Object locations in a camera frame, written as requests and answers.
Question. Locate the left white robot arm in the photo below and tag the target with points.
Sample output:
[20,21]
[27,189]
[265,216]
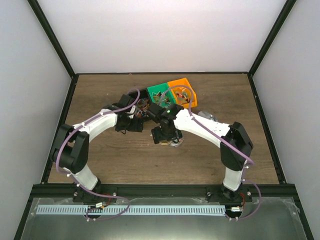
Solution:
[70,149]

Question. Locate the orange candy bin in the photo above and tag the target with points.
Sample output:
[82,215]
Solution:
[183,93]

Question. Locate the black front frame beam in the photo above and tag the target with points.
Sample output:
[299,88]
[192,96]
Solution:
[131,191]

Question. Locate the clear plastic jar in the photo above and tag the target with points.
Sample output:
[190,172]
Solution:
[175,142]

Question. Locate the metal scoop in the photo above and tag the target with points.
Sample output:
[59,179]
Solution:
[207,115]

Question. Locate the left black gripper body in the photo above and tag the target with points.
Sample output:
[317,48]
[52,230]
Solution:
[129,126]

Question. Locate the green candy bin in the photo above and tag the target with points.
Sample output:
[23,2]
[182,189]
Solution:
[156,95]

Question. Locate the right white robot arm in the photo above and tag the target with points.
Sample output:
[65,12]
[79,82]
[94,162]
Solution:
[232,139]

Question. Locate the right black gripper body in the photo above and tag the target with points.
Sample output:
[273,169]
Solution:
[170,134]

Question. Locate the black candy bin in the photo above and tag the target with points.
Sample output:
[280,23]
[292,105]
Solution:
[142,105]

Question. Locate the light blue slotted rail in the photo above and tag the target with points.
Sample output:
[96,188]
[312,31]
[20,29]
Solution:
[134,210]

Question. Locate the cream jar lid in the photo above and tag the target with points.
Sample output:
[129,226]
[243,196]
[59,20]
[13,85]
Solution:
[166,143]

